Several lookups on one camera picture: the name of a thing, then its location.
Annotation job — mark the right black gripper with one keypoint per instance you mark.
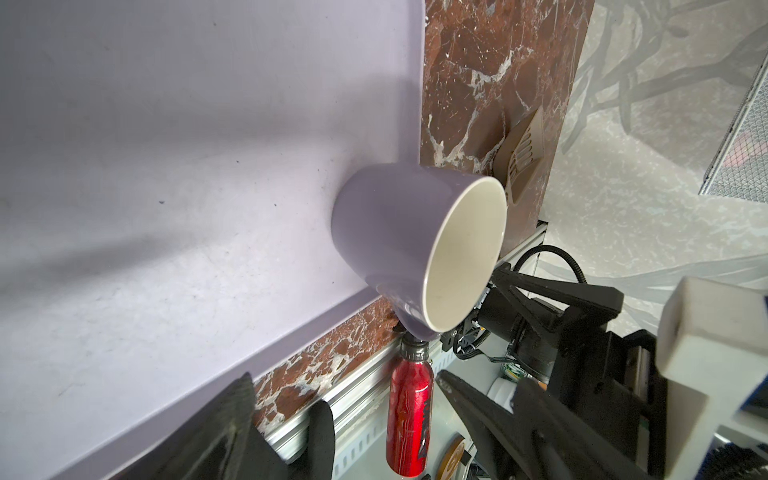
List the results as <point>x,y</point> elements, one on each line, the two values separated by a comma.
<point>609,382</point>

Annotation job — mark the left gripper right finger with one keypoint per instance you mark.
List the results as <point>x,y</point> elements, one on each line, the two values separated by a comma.
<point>539,438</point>

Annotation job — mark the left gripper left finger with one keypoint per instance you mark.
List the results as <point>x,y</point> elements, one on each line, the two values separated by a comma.
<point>220,441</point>

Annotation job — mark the white mug lavender handle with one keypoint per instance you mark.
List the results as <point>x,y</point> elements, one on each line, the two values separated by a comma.
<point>425,238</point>

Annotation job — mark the red spray bottle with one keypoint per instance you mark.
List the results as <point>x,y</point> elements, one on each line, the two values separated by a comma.
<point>410,408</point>

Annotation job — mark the pink object in basket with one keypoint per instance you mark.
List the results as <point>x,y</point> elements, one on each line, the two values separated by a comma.
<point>744,149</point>

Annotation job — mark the lavender plastic tray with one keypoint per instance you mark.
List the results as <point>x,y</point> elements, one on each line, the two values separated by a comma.
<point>168,169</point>

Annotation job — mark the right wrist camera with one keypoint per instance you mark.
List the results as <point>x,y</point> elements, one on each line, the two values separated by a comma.
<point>712,351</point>

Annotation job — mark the white wire mesh basket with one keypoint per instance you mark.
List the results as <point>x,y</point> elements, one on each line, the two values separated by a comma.
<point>739,169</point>

